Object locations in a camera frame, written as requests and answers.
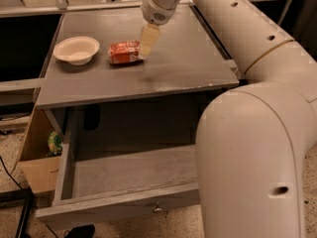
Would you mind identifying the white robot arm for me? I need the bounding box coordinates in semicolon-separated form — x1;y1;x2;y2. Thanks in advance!
142;0;317;238

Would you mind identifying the open grey top drawer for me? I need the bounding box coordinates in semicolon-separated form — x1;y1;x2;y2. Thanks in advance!
36;145;199;230

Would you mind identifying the thin metal rod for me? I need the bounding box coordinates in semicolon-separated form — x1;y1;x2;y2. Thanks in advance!
277;0;293;26

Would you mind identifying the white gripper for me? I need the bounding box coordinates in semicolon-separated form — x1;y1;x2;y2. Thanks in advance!
139;0;174;57

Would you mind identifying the black floor cable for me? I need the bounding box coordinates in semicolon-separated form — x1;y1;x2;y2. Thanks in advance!
0;155;25;190

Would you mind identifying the cardboard box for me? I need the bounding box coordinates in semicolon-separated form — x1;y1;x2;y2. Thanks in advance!
18;108;60;193

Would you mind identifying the grey wooden cabinet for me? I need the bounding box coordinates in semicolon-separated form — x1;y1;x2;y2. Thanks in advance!
37;5;238;159

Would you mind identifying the metal drawer knob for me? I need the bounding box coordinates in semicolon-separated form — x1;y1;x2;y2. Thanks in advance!
153;202;162;213

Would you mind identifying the grey metal rail frame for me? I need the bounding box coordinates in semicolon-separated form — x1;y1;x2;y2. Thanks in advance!
0;0;295;18

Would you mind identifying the black object on floor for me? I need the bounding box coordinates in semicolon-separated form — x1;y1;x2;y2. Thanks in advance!
64;225;95;238

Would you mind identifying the white paper bowl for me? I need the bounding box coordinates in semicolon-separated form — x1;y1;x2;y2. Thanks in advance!
53;37;100;65

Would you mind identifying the green snack bag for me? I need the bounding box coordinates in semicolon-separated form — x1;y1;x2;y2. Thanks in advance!
48;131;62;157

